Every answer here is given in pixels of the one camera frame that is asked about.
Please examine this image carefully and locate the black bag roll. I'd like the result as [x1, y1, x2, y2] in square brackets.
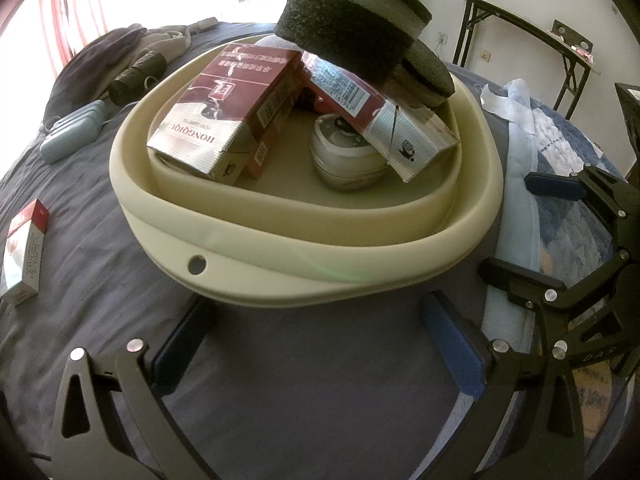
[107, 52, 168, 107]

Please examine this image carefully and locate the red and white small pack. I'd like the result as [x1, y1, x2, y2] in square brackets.
[0, 198, 50, 307]

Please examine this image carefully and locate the dark cloth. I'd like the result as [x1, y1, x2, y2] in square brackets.
[42, 25, 148, 121]

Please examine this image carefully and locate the wooden board with holes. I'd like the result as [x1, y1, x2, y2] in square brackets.
[550, 19, 593, 53]

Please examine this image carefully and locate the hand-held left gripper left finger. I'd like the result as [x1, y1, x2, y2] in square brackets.
[50, 296, 218, 480]

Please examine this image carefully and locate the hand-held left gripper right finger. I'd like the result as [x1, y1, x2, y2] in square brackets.
[420, 290, 586, 480]

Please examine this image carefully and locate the black-legged folding table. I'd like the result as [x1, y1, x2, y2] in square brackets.
[449, 0, 598, 121]

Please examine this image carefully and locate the dark red carton box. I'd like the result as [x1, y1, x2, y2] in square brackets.
[220, 67, 301, 181]
[146, 44, 303, 183]

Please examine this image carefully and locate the light blue case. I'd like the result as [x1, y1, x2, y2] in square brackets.
[40, 100, 107, 163]

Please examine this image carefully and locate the black foam cylinder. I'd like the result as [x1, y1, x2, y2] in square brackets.
[276, 0, 432, 86]

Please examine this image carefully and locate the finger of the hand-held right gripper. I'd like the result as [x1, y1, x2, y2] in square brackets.
[524, 164, 640, 253]
[477, 250, 633, 313]

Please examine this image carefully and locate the cream plastic basin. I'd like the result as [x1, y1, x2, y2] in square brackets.
[109, 32, 503, 308]

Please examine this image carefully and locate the beige cloth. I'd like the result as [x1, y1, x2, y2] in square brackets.
[135, 25, 201, 63]

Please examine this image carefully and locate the pink striped curtain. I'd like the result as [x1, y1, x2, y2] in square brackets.
[30, 0, 108, 76]

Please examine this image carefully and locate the red and silver box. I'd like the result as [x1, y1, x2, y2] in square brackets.
[300, 52, 461, 183]

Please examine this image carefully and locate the white round jar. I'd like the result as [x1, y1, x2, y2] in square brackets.
[307, 114, 390, 193]

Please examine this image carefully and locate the white crumpled cloth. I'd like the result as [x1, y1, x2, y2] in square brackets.
[477, 78, 536, 133]

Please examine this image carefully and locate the blue checkered quilt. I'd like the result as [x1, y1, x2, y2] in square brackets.
[500, 80, 640, 461]

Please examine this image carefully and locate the black foam lid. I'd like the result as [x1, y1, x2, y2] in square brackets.
[390, 39, 457, 108]

